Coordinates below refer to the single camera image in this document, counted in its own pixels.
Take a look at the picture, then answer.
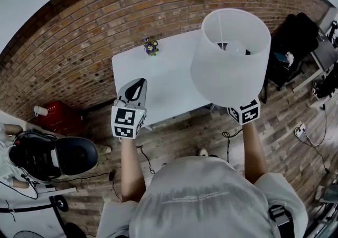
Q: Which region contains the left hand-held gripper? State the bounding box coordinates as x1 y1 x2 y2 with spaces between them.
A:
110 78 148 140

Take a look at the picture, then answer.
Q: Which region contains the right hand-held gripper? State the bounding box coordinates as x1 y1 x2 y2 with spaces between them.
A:
227 98 261 126

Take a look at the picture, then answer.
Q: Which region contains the white table lamp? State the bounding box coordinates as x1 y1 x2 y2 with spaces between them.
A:
190 7 273 108

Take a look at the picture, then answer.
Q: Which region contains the person's right forearm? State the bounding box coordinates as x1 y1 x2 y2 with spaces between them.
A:
241 121 269 185

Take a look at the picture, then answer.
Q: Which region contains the person's left forearm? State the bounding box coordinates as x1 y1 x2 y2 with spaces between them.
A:
119 137 147 204

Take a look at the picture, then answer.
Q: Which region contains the purple flower pot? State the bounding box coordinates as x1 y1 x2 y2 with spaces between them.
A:
143 36 160 57

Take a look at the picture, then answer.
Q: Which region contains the white power strip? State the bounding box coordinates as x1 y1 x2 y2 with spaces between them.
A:
294 123 307 142

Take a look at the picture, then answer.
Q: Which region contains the small white plush toy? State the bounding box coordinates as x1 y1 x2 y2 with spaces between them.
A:
286 51 296 68

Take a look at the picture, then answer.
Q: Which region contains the red plastic crate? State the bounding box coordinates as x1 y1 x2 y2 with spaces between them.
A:
39 100 85 136

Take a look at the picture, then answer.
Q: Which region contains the white and black dome device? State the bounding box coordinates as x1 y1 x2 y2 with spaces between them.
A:
53 136 99 176

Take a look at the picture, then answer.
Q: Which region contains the black office chair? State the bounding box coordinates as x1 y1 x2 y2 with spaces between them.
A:
266 12 321 93

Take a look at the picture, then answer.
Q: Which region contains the white paper cup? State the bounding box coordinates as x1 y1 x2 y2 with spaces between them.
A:
33 105 49 117

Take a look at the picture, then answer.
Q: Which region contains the person's grey t-shirt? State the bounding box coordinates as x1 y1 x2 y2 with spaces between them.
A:
97 155 309 238

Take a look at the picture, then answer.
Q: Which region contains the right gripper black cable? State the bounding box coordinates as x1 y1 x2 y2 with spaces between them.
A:
222 128 244 164

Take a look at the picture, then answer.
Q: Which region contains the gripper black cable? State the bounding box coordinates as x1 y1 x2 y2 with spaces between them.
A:
135 145 157 175
222 128 244 164

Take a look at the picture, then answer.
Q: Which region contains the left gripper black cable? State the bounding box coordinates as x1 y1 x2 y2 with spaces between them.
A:
135 145 157 175

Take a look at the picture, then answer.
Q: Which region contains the black floor cable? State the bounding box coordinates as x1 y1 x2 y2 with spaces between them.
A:
51 169 124 203

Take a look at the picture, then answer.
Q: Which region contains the black backpack strap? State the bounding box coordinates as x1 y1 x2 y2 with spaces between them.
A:
267 204 294 238

